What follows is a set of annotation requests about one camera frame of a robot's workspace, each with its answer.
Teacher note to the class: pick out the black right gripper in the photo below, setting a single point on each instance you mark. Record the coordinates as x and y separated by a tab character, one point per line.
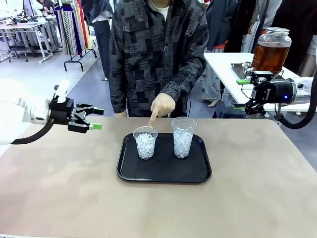
277	90

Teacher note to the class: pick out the bystander in dark jacket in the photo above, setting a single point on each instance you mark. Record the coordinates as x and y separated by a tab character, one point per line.
223	22

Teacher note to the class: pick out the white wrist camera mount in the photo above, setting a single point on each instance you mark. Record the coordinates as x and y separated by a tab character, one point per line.
62	90

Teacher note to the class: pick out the white background workbench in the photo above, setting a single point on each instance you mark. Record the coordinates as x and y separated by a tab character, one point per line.
27	32

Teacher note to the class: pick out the person's right hand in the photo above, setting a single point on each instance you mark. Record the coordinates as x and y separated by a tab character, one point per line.
121	114

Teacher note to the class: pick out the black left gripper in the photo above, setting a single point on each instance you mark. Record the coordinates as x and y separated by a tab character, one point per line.
60	110

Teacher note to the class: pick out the person's grey patchwork jacket torso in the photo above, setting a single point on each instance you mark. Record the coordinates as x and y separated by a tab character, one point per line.
138	57

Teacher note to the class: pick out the short clear iced cup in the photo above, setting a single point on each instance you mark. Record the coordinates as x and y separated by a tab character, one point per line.
146	148

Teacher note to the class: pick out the colourful hanging fabric rack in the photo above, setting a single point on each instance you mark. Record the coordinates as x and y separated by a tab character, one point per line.
71	27

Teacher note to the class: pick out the metal drip tray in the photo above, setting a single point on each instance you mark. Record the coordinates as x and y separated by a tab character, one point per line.
239	68

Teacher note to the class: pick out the bystander in grey trousers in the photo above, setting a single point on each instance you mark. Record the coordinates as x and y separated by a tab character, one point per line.
211	79

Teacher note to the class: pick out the white side table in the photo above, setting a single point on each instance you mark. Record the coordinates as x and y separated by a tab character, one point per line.
223	69

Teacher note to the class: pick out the black plastic serving tray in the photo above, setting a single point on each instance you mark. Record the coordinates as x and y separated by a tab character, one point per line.
163	171

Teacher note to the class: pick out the dark plastic stool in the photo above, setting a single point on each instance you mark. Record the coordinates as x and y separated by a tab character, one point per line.
229	111

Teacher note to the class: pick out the person's left forearm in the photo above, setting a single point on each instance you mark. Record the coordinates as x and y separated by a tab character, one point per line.
188	74

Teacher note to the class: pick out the tall clear iced cup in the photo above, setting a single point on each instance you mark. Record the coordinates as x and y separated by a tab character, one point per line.
183	143

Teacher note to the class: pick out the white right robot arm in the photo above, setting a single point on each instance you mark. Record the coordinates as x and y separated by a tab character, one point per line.
305	90

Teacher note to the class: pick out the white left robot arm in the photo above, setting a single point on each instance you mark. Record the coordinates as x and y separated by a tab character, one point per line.
11	111

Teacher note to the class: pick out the bystander in black trousers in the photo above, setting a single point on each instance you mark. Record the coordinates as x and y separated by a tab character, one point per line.
102	37

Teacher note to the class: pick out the glass tea dispenser jar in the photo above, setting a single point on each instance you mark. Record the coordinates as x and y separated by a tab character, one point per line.
271	54

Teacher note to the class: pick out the person's left hand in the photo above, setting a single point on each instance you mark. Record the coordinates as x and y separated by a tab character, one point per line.
164	105

